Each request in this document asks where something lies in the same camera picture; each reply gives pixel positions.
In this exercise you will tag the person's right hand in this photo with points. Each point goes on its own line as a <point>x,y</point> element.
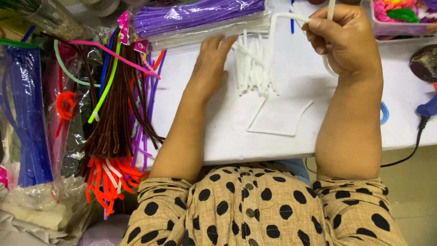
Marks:
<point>344,41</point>

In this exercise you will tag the packet of white pipe cleaners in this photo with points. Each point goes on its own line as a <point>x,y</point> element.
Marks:
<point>211,34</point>

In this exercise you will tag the packet of blue pipe cleaners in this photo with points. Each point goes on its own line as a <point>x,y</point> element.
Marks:
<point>27,116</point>

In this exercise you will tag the blue hot glue gun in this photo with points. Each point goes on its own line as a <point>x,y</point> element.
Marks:
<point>427,108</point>

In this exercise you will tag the dark round stone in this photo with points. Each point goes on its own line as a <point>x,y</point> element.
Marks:
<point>424,63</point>

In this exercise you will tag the clear glitter packet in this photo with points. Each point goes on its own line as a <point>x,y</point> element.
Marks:
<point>44,15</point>

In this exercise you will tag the bundle of brown pipe cleaners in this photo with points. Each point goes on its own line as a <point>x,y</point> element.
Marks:
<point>114,112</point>

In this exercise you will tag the packet of purple pipe cleaners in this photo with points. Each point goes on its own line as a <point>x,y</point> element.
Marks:
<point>199,16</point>

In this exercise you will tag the mint green pipe cleaner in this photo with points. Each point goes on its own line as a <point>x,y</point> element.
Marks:
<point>68,70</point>

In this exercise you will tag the pile of short white pipe cleaners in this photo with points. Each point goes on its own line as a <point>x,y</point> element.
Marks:
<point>254,66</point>

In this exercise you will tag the polka dot beige dress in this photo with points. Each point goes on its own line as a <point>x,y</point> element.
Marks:
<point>263,208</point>

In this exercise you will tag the packet of red pipe cleaners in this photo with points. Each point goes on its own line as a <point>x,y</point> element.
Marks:
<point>63,106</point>

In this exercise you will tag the bundle of purple pipe cleaners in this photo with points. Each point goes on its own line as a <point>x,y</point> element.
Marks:
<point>145,112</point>

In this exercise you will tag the bundle of orange pipe cleaners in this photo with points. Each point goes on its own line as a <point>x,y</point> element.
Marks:
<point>109,181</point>

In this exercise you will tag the person's left hand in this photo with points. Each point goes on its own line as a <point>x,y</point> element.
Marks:
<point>208,66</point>

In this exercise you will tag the clear box of colourful pipe cleaners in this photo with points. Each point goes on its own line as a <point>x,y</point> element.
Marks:
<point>403,17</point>

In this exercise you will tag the long white pipe cleaner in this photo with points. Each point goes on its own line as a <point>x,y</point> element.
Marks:
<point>273,44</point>

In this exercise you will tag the lime green pipe cleaner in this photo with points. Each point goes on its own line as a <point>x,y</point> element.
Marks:
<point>106,85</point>

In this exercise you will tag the person's left fingers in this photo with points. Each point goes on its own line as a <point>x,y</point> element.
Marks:
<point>220,44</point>

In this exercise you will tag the person's right fingers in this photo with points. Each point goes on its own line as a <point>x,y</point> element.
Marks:
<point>317,34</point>

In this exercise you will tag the bent white pipe cleaner frame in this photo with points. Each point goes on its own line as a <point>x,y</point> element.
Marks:
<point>278,123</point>

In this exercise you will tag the pink pipe cleaner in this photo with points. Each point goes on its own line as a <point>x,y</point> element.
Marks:
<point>116,56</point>

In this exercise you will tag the blue pen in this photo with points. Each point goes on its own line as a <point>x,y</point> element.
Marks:
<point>292,17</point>

